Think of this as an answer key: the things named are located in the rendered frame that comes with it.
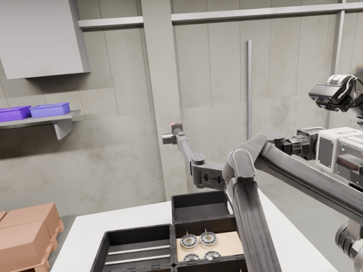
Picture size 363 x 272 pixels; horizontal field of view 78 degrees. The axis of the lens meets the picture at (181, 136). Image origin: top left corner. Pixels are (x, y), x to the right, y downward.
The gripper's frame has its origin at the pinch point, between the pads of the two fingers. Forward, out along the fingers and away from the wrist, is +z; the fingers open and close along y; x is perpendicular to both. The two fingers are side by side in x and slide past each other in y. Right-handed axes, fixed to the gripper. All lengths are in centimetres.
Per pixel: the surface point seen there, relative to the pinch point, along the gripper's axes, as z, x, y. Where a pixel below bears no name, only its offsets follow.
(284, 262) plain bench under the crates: -43, 50, 74
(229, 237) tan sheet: -30, 22, 62
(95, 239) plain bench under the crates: 7, -63, 76
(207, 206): 4, 19, 62
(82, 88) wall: 151, -87, -22
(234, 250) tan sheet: -39, 22, 62
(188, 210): 3, 5, 62
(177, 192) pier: 131, 11, 123
